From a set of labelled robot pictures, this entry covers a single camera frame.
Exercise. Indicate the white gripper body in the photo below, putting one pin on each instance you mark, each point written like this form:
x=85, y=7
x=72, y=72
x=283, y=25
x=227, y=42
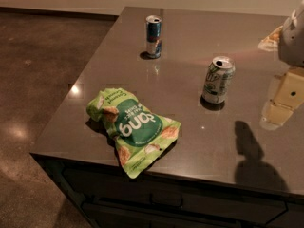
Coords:
x=293, y=45

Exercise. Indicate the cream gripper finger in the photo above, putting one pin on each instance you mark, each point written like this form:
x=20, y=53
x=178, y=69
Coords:
x=271, y=42
x=285, y=96

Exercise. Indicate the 7up soda can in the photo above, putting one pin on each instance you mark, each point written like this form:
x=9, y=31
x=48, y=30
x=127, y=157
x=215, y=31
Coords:
x=217, y=80

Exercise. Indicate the blue silver energy drink can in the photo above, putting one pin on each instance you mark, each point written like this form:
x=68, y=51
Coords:
x=153, y=36

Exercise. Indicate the green rice chip bag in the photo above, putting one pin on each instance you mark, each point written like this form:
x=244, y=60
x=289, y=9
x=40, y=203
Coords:
x=140, y=135

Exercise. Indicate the dark cabinet drawer front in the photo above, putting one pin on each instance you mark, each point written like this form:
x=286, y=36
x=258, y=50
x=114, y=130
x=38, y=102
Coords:
x=115, y=201

